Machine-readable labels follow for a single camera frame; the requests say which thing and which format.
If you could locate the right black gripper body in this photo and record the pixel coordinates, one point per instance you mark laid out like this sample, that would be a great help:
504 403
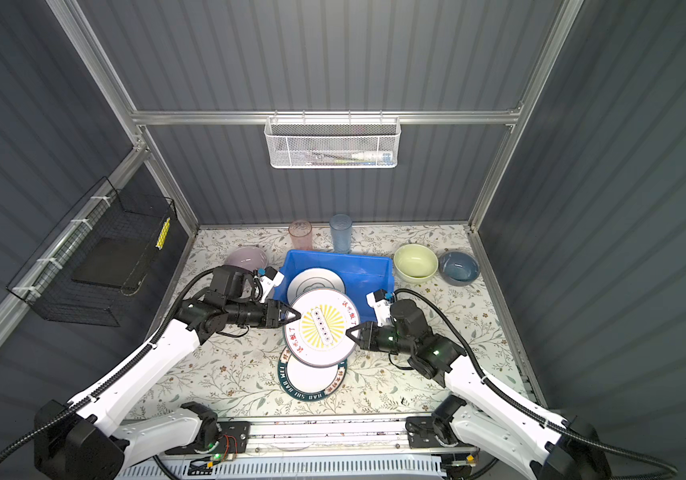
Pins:
387 338

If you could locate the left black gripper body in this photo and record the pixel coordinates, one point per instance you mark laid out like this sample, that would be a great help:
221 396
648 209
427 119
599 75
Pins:
253 313

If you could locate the white plate blue rim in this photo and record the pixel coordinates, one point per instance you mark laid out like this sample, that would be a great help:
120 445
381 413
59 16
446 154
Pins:
314 279

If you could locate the white plate orange sunburst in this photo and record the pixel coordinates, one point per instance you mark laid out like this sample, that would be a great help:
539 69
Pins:
319 337

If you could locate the pink ceramic bowl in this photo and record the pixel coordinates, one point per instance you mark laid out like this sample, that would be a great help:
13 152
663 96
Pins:
248 257

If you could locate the blue plastic bin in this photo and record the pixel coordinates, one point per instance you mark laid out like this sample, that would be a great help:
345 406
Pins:
361 275

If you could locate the white plate green rim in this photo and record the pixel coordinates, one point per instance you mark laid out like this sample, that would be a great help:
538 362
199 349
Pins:
306 383

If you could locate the green ceramic bowl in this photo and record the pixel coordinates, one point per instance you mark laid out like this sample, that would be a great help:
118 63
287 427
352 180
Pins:
415 263

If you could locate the dark blue ceramic bowl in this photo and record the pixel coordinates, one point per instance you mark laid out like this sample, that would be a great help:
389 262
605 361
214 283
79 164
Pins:
458 268

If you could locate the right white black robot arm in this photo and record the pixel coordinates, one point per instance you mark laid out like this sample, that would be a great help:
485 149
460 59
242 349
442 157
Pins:
482 411

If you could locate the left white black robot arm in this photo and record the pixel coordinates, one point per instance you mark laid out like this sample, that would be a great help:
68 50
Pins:
87 438

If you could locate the pink translucent cup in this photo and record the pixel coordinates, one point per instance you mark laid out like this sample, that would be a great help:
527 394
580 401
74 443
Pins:
301 234

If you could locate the yellow tag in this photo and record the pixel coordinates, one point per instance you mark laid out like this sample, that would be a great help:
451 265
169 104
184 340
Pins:
162 236

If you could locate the blue translucent cup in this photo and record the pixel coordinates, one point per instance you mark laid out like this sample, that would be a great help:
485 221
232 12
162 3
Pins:
341 226

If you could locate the black pad in basket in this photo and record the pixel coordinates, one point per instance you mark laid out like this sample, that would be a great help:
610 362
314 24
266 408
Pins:
115 262

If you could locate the pens in mesh basket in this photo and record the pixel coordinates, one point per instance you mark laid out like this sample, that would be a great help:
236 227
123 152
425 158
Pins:
366 158

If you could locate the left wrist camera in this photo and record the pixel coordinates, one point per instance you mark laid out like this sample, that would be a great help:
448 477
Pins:
269 278

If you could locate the black wire basket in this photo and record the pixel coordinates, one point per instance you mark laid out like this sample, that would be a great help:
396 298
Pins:
45 283

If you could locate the white wire mesh basket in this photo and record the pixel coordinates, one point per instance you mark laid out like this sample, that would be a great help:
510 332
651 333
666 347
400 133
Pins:
289 137

